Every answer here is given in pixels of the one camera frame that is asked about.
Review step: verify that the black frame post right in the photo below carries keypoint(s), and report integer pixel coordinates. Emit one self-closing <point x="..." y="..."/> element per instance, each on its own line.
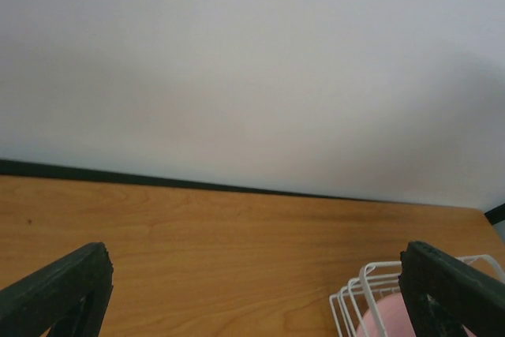
<point x="496" y="215"/>

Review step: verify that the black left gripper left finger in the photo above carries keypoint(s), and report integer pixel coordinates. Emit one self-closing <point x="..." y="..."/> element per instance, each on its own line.
<point x="68" y="297"/>

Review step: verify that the white wire dish rack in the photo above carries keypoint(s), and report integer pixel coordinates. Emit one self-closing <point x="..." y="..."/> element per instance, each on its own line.
<point x="379" y="279"/>

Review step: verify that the pink plate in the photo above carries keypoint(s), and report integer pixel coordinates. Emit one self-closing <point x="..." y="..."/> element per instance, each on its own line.
<point x="394" y="315"/>

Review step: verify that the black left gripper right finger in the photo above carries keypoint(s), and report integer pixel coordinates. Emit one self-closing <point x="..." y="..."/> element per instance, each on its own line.
<point x="446" y="297"/>

